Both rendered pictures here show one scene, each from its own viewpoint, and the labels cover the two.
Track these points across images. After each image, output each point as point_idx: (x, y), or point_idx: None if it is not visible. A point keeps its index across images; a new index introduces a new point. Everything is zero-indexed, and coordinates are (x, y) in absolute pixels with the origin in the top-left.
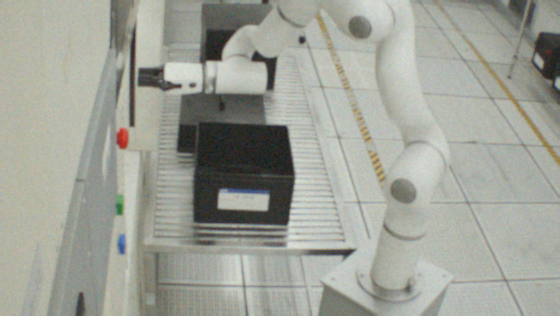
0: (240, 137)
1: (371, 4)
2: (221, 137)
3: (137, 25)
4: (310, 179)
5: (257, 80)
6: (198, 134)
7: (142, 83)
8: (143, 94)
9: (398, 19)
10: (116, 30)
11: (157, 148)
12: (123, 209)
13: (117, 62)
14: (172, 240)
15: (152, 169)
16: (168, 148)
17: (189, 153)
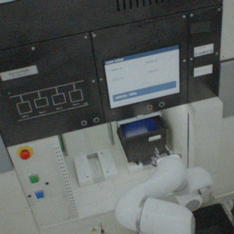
0: (231, 232)
1: (125, 201)
2: (225, 222)
3: (189, 124)
4: None
5: (179, 200)
6: (218, 209)
7: (154, 153)
8: (190, 162)
9: (147, 230)
10: (11, 111)
11: (226, 199)
12: (32, 182)
13: (24, 125)
14: (143, 233)
15: (203, 204)
16: (231, 205)
17: (232, 217)
